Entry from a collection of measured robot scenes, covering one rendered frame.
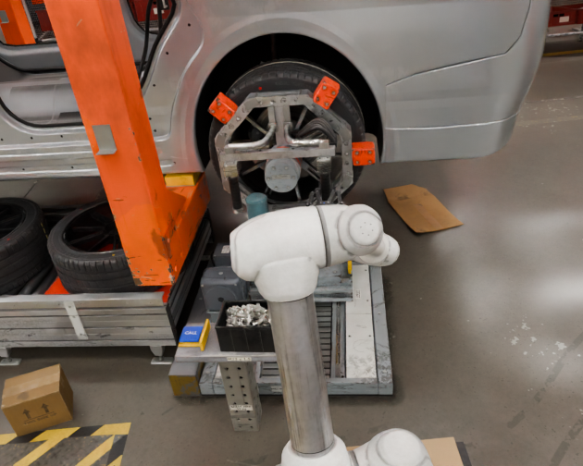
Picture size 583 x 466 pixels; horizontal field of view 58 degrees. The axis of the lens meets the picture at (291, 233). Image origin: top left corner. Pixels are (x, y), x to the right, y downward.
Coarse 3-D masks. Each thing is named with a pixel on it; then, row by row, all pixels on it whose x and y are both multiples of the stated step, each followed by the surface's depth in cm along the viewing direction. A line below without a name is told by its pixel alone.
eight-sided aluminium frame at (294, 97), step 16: (256, 96) 200; (272, 96) 199; (288, 96) 198; (304, 96) 197; (240, 112) 203; (320, 112) 205; (224, 128) 207; (336, 128) 203; (224, 144) 211; (352, 160) 210; (224, 176) 219; (352, 176) 214; (272, 208) 230; (288, 208) 230
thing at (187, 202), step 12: (204, 180) 251; (168, 192) 209; (180, 192) 236; (192, 192) 235; (204, 192) 250; (180, 204) 223; (192, 204) 232; (204, 204) 249; (180, 216) 218; (192, 216) 231; (180, 228) 215; (192, 228) 231; (180, 240) 214; (192, 240) 230
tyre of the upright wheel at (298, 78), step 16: (272, 64) 215; (288, 64) 212; (240, 80) 215; (256, 80) 204; (272, 80) 204; (288, 80) 203; (304, 80) 203; (320, 80) 204; (336, 80) 214; (240, 96) 208; (336, 96) 205; (352, 96) 218; (336, 112) 209; (352, 112) 208; (352, 128) 212
